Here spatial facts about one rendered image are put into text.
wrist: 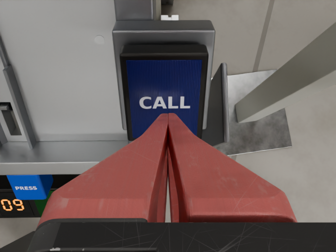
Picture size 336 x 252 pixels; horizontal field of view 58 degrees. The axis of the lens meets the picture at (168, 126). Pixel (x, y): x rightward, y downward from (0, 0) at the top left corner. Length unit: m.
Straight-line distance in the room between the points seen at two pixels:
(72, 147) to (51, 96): 0.04
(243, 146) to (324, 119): 0.28
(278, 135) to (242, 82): 0.20
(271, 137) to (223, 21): 0.41
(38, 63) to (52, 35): 0.02
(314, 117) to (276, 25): 0.32
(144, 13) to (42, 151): 0.12
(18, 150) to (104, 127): 0.06
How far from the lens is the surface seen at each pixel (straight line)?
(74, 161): 0.21
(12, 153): 0.24
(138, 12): 0.17
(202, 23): 0.16
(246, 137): 0.97
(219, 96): 0.20
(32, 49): 0.20
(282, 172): 1.01
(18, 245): 0.90
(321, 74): 0.50
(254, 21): 1.09
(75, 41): 0.19
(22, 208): 0.32
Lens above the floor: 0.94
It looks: 83 degrees down
